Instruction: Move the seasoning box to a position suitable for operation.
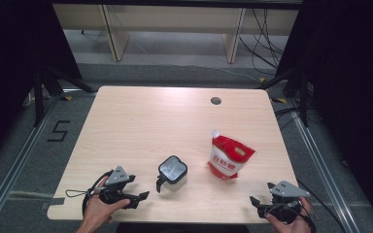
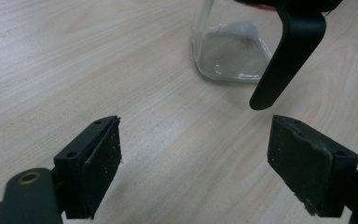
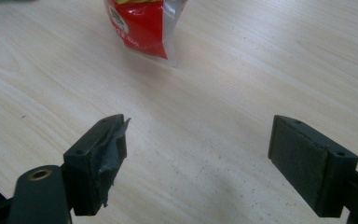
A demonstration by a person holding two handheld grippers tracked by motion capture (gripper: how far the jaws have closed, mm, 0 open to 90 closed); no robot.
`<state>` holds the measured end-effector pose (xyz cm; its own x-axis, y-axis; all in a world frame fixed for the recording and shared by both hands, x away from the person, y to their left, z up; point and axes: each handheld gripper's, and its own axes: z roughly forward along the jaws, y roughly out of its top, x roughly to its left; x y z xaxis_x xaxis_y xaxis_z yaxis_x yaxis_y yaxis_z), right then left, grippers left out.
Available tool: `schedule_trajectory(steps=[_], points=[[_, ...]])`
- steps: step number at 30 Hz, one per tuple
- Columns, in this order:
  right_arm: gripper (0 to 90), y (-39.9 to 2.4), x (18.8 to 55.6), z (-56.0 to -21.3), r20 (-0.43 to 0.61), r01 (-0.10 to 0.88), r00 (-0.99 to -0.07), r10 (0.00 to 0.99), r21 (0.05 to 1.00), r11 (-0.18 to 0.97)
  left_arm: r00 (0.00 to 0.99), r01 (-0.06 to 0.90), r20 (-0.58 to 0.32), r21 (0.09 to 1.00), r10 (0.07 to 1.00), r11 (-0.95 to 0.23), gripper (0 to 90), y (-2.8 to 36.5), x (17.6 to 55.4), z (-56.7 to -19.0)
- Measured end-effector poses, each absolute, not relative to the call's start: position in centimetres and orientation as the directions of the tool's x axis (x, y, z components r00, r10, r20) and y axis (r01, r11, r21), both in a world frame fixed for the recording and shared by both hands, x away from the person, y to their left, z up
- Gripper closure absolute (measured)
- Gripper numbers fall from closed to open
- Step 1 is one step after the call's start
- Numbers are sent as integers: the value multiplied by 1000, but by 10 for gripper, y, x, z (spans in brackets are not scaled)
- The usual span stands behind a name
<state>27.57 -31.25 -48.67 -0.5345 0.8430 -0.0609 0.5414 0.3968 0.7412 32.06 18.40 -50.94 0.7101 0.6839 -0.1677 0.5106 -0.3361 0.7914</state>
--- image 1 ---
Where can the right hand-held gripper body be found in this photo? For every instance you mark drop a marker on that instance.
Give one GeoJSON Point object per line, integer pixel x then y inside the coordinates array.
{"type": "Point", "coordinates": [288, 191]}

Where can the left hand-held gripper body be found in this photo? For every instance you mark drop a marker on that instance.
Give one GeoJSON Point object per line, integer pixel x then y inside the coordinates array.
{"type": "Point", "coordinates": [116, 176]}

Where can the red and white spout pouch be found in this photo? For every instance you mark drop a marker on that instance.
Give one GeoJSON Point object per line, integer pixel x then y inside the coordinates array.
{"type": "Point", "coordinates": [230, 158]}

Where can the person's right hand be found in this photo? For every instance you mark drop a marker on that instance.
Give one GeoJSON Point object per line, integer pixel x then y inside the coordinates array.
{"type": "Point", "coordinates": [294, 226]}

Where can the person's left hand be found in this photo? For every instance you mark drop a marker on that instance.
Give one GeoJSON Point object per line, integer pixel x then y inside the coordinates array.
{"type": "Point", "coordinates": [98, 210]}

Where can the grey tape strip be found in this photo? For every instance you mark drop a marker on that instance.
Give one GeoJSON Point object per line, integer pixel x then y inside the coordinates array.
{"type": "Point", "coordinates": [55, 201]}

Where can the yellow tape piece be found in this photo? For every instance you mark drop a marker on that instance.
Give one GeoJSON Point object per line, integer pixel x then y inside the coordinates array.
{"type": "Point", "coordinates": [262, 79]}
{"type": "Point", "coordinates": [66, 98]}
{"type": "Point", "coordinates": [280, 100]}

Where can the black metal stand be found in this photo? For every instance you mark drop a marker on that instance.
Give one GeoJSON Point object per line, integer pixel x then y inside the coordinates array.
{"type": "Point", "coordinates": [303, 97]}
{"type": "Point", "coordinates": [39, 97]}

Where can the grey table grommet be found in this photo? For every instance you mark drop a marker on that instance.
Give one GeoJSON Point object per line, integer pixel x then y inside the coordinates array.
{"type": "Point", "coordinates": [216, 100]}

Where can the dark curtain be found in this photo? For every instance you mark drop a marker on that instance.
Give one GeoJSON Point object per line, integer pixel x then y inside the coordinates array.
{"type": "Point", "coordinates": [13, 64]}
{"type": "Point", "coordinates": [353, 81]}

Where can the beige wooden desk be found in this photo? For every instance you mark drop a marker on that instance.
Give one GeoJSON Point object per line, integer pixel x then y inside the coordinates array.
{"type": "Point", "coordinates": [175, 17]}

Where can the aluminium floor rail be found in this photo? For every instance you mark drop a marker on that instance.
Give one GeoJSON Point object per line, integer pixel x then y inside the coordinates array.
{"type": "Point", "coordinates": [16, 161]}
{"type": "Point", "coordinates": [323, 161]}

